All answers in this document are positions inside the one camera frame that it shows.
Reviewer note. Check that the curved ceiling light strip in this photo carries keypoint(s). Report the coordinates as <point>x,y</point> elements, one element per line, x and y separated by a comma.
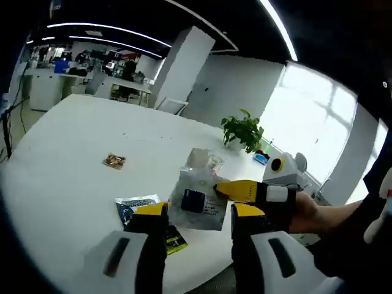
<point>107,27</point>
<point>116,43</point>

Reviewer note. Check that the gold foil sachet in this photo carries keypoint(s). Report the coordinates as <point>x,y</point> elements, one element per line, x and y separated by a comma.
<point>114,160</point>

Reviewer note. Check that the white chair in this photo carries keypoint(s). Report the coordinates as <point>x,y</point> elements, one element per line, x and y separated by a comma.
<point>171,106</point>

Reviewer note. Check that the blue packet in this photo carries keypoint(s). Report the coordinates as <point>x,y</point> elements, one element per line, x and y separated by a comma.
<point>261,159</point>

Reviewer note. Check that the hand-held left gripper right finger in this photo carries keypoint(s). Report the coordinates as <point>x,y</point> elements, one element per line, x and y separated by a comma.
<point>269,266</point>

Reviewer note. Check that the green spray bottle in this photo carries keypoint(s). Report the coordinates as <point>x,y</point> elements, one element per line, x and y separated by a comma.
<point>269,146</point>

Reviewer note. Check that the white office desk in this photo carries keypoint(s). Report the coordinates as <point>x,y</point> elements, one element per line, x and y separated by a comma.
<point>128,87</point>

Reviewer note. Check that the white counter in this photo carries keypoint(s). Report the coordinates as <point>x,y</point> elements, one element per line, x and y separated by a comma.
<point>46,88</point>

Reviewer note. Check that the potted green plant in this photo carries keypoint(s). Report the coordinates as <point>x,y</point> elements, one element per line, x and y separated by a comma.
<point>242,128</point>

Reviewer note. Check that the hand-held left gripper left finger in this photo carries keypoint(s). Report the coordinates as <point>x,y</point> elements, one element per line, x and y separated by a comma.
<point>122,260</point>

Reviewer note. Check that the green black foil sachet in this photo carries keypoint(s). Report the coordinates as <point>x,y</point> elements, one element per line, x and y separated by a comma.
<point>134,205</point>

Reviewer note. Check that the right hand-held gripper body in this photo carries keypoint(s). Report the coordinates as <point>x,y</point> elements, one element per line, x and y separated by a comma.
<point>288,177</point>

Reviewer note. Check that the bright window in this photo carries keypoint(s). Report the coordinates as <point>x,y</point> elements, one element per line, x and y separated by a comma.
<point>306,122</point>

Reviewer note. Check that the person's right hand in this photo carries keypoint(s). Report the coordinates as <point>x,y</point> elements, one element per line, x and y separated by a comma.
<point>312,214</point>

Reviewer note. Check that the straight ceiling light bar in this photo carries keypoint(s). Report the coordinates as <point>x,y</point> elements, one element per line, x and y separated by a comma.
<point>281,27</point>

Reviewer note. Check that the blue screen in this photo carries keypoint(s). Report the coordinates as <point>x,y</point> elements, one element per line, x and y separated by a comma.
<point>62,66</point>

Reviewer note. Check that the grey office chair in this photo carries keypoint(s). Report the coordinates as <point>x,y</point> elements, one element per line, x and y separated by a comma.
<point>95,84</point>

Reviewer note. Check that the white sachet blue label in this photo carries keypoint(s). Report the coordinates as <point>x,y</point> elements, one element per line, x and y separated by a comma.
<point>199,183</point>

